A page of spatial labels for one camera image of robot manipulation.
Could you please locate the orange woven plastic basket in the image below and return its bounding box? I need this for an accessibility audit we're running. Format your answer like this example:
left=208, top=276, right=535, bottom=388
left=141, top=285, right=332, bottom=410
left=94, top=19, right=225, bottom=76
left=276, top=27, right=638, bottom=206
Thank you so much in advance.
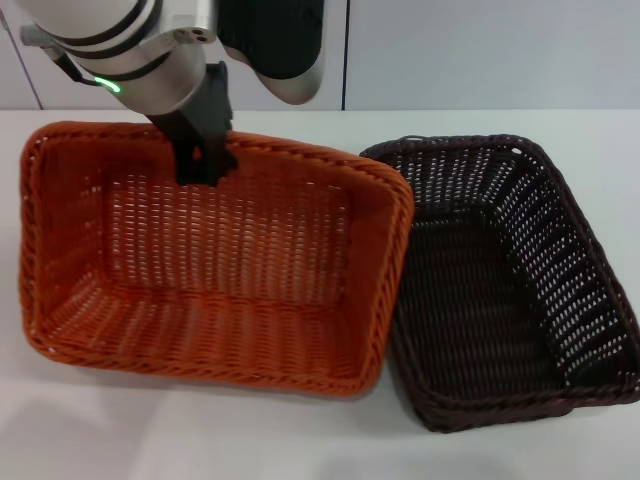
left=18, top=121, right=417, bottom=399

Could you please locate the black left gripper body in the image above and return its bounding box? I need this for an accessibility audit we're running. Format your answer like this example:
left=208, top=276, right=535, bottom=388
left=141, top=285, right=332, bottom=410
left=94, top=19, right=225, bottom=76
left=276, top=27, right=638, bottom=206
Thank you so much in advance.
left=149, top=62, right=235, bottom=150

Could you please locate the dark brown woven plastic basket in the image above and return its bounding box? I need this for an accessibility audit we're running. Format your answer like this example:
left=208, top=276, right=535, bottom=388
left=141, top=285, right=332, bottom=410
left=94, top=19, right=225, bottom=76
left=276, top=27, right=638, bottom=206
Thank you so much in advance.
left=358, top=132, right=640, bottom=434

